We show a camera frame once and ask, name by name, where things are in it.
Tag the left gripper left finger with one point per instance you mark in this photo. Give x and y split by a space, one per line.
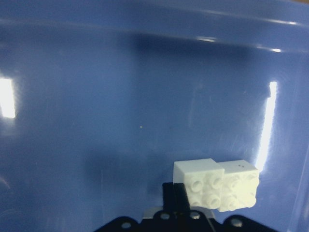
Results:
162 219

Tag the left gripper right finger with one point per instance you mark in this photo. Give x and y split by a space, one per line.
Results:
195 221

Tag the white block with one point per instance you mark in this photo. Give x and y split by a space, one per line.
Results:
240 183
203 180

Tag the blue plastic tray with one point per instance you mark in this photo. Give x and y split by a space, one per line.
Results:
108 94

